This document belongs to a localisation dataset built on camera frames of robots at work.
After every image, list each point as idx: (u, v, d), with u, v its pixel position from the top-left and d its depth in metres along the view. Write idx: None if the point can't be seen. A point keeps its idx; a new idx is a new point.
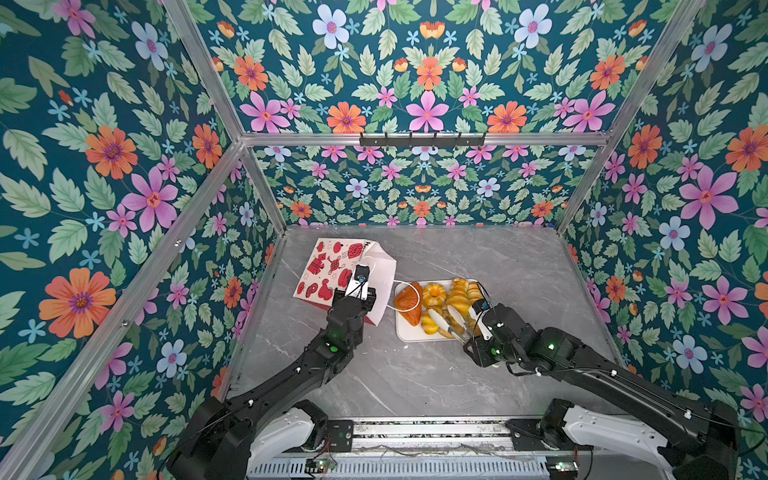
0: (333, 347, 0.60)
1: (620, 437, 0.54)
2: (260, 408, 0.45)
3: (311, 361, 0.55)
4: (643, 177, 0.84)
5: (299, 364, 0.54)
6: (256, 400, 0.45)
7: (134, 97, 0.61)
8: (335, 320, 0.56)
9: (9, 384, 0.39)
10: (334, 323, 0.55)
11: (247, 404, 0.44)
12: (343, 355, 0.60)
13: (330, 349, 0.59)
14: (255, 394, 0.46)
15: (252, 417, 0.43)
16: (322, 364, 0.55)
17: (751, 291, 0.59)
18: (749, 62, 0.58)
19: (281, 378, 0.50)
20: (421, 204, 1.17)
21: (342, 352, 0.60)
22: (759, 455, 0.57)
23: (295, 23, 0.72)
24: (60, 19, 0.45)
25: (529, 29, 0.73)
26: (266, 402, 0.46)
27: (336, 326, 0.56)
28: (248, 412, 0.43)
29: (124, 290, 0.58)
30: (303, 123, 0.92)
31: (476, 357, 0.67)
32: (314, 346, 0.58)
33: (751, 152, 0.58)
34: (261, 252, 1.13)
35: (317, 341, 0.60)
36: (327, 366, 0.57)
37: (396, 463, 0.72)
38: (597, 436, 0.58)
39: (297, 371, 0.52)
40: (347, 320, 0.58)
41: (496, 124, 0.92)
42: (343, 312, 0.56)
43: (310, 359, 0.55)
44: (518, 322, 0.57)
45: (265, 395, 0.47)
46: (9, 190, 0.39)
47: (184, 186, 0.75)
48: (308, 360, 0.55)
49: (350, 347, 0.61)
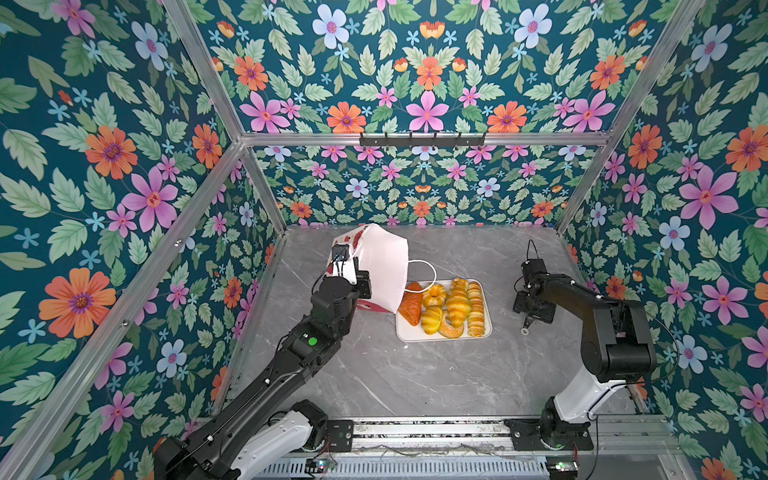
0: (313, 339, 0.51)
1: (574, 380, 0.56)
2: (223, 443, 0.40)
3: (284, 367, 0.47)
4: (643, 177, 0.84)
5: (269, 375, 0.46)
6: (217, 434, 0.40)
7: (134, 97, 0.61)
8: (319, 302, 0.48)
9: (9, 384, 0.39)
10: (319, 308, 0.48)
11: (207, 441, 0.40)
12: (327, 344, 0.52)
13: (309, 342, 0.51)
14: (216, 426, 0.41)
15: (213, 456, 0.39)
16: (297, 365, 0.48)
17: (751, 291, 0.59)
18: (749, 61, 0.58)
19: (249, 397, 0.44)
20: (421, 204, 1.17)
21: (325, 342, 0.52)
22: (759, 455, 0.57)
23: (295, 23, 0.72)
24: (59, 19, 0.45)
25: (529, 29, 0.73)
26: (230, 433, 0.41)
27: (320, 309, 0.48)
28: (208, 451, 0.39)
29: (123, 290, 0.58)
30: (303, 122, 0.92)
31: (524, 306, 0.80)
32: (290, 344, 0.50)
33: (751, 151, 0.58)
34: (261, 252, 1.13)
35: (294, 337, 0.51)
36: (304, 367, 0.49)
37: (396, 464, 0.72)
38: (564, 392, 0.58)
39: (266, 384, 0.45)
40: (336, 299, 0.50)
41: (496, 124, 0.92)
42: (330, 293, 0.49)
43: (282, 362, 0.48)
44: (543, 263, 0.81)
45: (228, 424, 0.41)
46: (9, 190, 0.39)
47: (184, 186, 0.75)
48: (278, 368, 0.47)
49: (334, 335, 0.53)
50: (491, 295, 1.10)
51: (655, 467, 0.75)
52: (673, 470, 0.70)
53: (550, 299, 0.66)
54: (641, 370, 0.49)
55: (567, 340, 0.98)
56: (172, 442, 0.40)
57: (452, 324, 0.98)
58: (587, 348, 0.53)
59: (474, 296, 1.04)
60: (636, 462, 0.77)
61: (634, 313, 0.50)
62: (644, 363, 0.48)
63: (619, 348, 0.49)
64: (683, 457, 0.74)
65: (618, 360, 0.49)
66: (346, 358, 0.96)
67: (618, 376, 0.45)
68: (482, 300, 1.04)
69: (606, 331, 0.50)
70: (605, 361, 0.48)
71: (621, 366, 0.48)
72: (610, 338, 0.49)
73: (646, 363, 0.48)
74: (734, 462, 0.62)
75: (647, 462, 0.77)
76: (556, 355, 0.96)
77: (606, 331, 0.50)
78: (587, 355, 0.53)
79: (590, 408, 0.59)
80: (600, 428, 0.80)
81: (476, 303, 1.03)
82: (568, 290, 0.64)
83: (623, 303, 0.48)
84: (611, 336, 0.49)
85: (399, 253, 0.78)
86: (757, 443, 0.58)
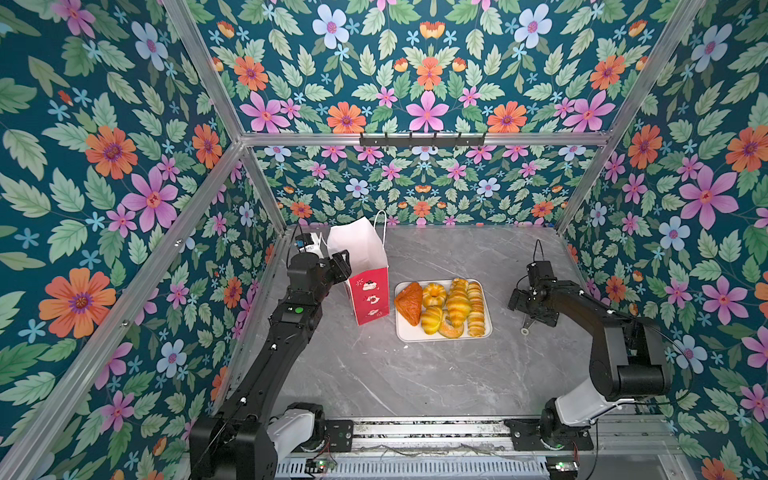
0: (299, 307, 0.56)
1: (578, 386, 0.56)
2: (257, 401, 0.42)
3: (283, 332, 0.51)
4: (643, 177, 0.84)
5: (273, 342, 0.50)
6: (249, 395, 0.42)
7: (134, 97, 0.61)
8: (297, 272, 0.55)
9: (9, 383, 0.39)
10: (297, 278, 0.56)
11: (242, 403, 0.41)
12: (313, 308, 0.57)
13: (297, 311, 0.55)
14: (243, 390, 0.43)
15: (254, 411, 0.41)
16: (295, 328, 0.52)
17: (751, 291, 0.59)
18: (749, 61, 0.58)
19: (262, 363, 0.46)
20: (421, 204, 1.17)
21: (309, 308, 0.57)
22: (759, 454, 0.57)
23: (295, 23, 0.72)
24: (60, 19, 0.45)
25: (529, 29, 0.73)
26: (261, 391, 0.43)
27: (298, 278, 0.56)
28: (248, 409, 0.41)
29: (124, 290, 0.58)
30: (302, 122, 0.92)
31: (525, 306, 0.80)
32: (278, 317, 0.54)
33: (751, 152, 0.58)
34: (261, 252, 1.13)
35: (280, 312, 0.55)
36: (303, 328, 0.55)
37: (396, 463, 0.72)
38: (567, 397, 0.64)
39: (274, 348, 0.49)
40: (310, 266, 0.58)
41: (496, 124, 0.92)
42: (301, 264, 0.55)
43: (281, 330, 0.52)
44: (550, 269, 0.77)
45: (255, 386, 0.43)
46: (9, 190, 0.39)
47: (184, 186, 0.75)
48: (279, 334, 0.51)
49: (315, 301, 0.59)
50: (490, 295, 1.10)
51: (655, 467, 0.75)
52: (673, 470, 0.70)
53: (557, 307, 0.67)
54: (655, 392, 0.46)
55: (567, 340, 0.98)
56: (206, 419, 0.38)
57: (452, 324, 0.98)
58: (597, 367, 0.50)
59: (473, 297, 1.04)
60: (636, 462, 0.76)
61: (647, 332, 0.48)
62: (658, 385, 0.46)
63: (631, 369, 0.47)
64: (683, 457, 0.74)
65: (630, 381, 0.46)
66: (347, 358, 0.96)
67: (630, 397, 0.47)
68: (482, 300, 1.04)
69: (618, 351, 0.47)
70: (616, 382, 0.46)
71: (634, 388, 0.46)
72: (622, 359, 0.47)
73: (660, 385, 0.46)
74: (734, 462, 0.62)
75: (648, 462, 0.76)
76: (556, 355, 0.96)
77: (618, 351, 0.47)
78: (599, 376, 0.50)
79: (595, 415, 0.57)
80: (600, 429, 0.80)
81: (476, 303, 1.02)
82: (578, 302, 0.60)
83: (635, 321, 0.50)
84: (623, 356, 0.47)
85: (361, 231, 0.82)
86: (756, 442, 0.58)
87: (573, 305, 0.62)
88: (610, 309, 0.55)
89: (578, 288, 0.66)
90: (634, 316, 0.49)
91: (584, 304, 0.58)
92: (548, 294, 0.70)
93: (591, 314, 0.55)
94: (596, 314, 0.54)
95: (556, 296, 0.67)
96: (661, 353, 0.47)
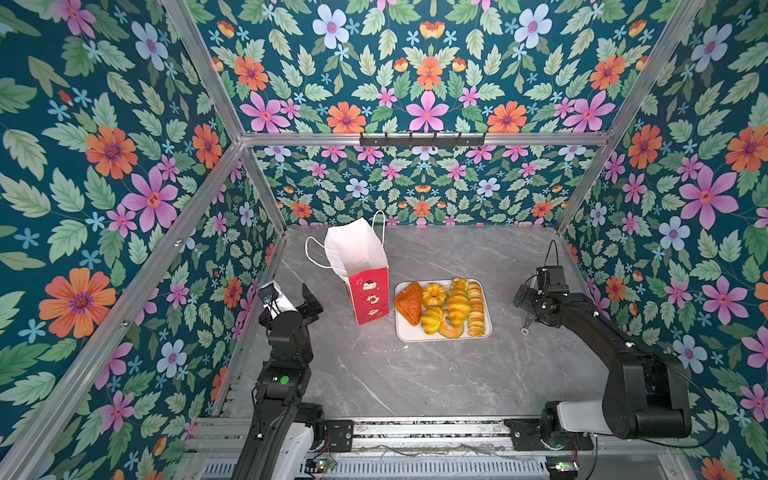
0: (285, 377, 0.53)
1: (588, 404, 0.57)
2: None
3: (268, 413, 0.49)
4: (643, 177, 0.84)
5: (258, 428, 0.47)
6: None
7: (134, 97, 0.61)
8: (278, 339, 0.50)
9: (9, 384, 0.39)
10: (279, 345, 0.51)
11: None
12: (300, 375, 0.54)
13: (282, 383, 0.52)
14: None
15: None
16: (281, 406, 0.50)
17: (751, 291, 0.59)
18: (749, 61, 0.58)
19: (247, 458, 0.45)
20: (421, 204, 1.17)
21: (295, 375, 0.53)
22: (759, 455, 0.57)
23: (295, 23, 0.72)
24: (60, 19, 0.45)
25: (529, 29, 0.73)
26: None
27: (281, 345, 0.51)
28: None
29: (123, 290, 0.58)
30: (303, 122, 0.92)
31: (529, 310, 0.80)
32: (263, 393, 0.51)
33: (751, 152, 0.58)
34: (261, 252, 1.13)
35: (264, 386, 0.52)
36: (290, 403, 0.52)
37: (397, 463, 0.72)
38: (571, 406, 0.62)
39: (260, 437, 0.47)
40: (292, 330, 0.53)
41: (496, 124, 0.92)
42: (284, 327, 0.52)
43: (265, 411, 0.49)
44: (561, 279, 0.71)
45: None
46: (9, 190, 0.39)
47: (184, 186, 0.75)
48: (264, 418, 0.48)
49: (302, 366, 0.55)
50: (490, 295, 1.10)
51: (655, 467, 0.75)
52: (673, 469, 0.71)
53: (569, 323, 0.62)
54: (674, 434, 0.43)
55: (567, 340, 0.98)
56: None
57: (452, 324, 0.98)
58: (612, 404, 0.47)
59: (475, 302, 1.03)
60: (636, 462, 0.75)
61: (669, 370, 0.45)
62: (677, 426, 0.43)
63: (650, 413, 0.43)
64: (683, 457, 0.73)
65: (647, 424, 0.43)
66: (347, 358, 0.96)
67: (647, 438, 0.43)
68: (482, 303, 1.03)
69: (637, 392, 0.43)
70: (633, 425, 0.43)
71: (652, 431, 0.42)
72: (640, 401, 0.43)
73: (678, 426, 0.43)
74: (734, 461, 0.62)
75: (647, 462, 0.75)
76: (556, 355, 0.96)
77: (636, 392, 0.43)
78: (613, 413, 0.46)
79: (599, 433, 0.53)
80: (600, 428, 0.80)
81: (476, 303, 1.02)
82: (591, 324, 0.56)
83: (656, 358, 0.46)
84: (642, 398, 0.43)
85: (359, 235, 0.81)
86: (756, 443, 0.58)
87: (589, 330, 0.56)
88: (629, 342, 0.49)
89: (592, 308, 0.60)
90: (655, 352, 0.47)
91: (599, 332, 0.53)
92: (560, 309, 0.65)
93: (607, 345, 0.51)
94: (613, 344, 0.50)
95: (569, 314, 0.62)
96: (682, 393, 0.43)
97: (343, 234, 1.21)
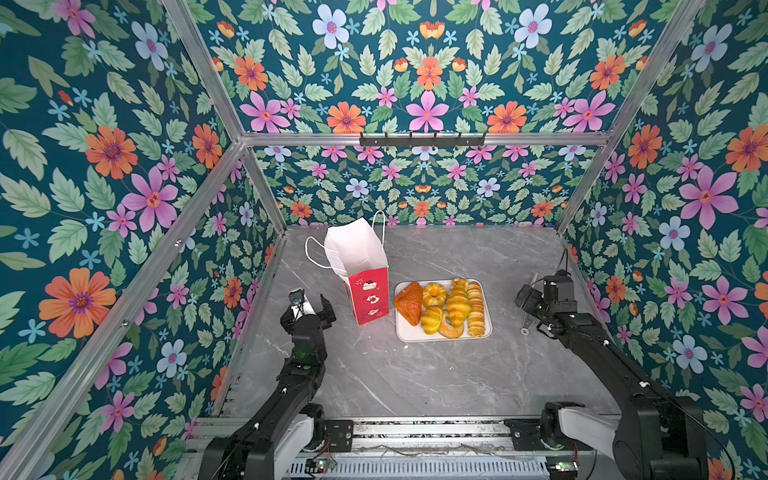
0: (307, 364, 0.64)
1: (592, 422, 0.56)
2: (269, 425, 0.47)
3: (292, 381, 0.58)
4: (643, 177, 0.84)
5: (284, 386, 0.56)
6: (262, 422, 0.47)
7: (134, 97, 0.61)
8: (300, 337, 0.60)
9: (9, 384, 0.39)
10: (300, 342, 0.61)
11: (253, 428, 0.46)
12: (317, 368, 0.64)
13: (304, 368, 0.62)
14: (256, 419, 0.48)
15: (265, 433, 0.45)
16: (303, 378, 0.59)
17: (751, 291, 0.59)
18: (749, 61, 0.58)
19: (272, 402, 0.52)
20: (421, 204, 1.17)
21: (316, 368, 0.64)
22: (759, 455, 0.57)
23: (295, 23, 0.72)
24: (59, 19, 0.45)
25: (529, 29, 0.73)
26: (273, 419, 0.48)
27: (302, 343, 0.61)
28: (260, 432, 0.45)
29: (124, 290, 0.58)
30: (303, 123, 0.92)
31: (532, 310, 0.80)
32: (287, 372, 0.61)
33: (751, 152, 0.58)
34: (261, 252, 1.13)
35: (289, 368, 0.62)
36: (310, 377, 0.61)
37: (396, 463, 0.72)
38: (575, 418, 0.61)
39: (284, 391, 0.55)
40: (314, 330, 0.63)
41: (496, 124, 0.92)
42: (305, 328, 0.62)
43: (290, 380, 0.58)
44: (568, 294, 0.66)
45: (267, 416, 0.48)
46: (9, 190, 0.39)
47: (184, 186, 0.75)
48: (289, 382, 0.57)
49: (321, 361, 0.65)
50: (490, 295, 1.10)
51: None
52: None
53: (572, 346, 0.60)
54: None
55: None
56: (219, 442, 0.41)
57: (452, 324, 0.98)
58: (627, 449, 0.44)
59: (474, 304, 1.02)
60: None
61: (685, 414, 0.43)
62: (696, 474, 0.40)
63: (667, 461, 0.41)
64: None
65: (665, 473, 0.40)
66: (347, 358, 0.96)
67: None
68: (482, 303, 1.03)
69: (653, 438, 0.40)
70: (650, 475, 0.40)
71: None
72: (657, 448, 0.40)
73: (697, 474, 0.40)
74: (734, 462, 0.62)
75: None
76: (556, 355, 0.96)
77: (652, 439, 0.40)
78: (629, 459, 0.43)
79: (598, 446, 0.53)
80: None
81: (476, 303, 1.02)
82: (601, 355, 0.53)
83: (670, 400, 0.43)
84: (658, 445, 0.40)
85: (359, 236, 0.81)
86: (756, 443, 0.58)
87: (598, 360, 0.53)
88: (643, 381, 0.46)
89: (602, 336, 0.57)
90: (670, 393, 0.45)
91: (609, 366, 0.51)
92: (566, 331, 0.62)
93: (620, 384, 0.48)
94: (625, 382, 0.47)
95: (576, 339, 0.59)
96: (699, 438, 0.40)
97: (343, 234, 1.21)
